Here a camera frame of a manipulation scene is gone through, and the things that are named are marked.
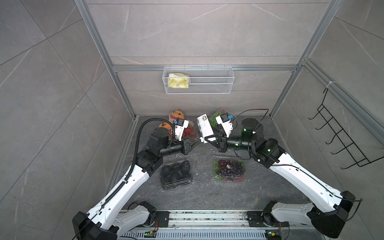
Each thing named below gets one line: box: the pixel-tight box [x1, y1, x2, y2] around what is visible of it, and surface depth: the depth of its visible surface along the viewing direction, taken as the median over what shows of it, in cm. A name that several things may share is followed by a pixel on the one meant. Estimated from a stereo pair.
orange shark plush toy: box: [158, 110, 185, 129], surface depth 113 cm
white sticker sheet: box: [196, 113, 215, 144], surface depth 62 cm
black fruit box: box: [160, 159, 193, 190], surface depth 85 cm
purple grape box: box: [212, 155, 246, 182], surface depth 85 cm
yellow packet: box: [168, 72, 191, 89], surface depth 87 cm
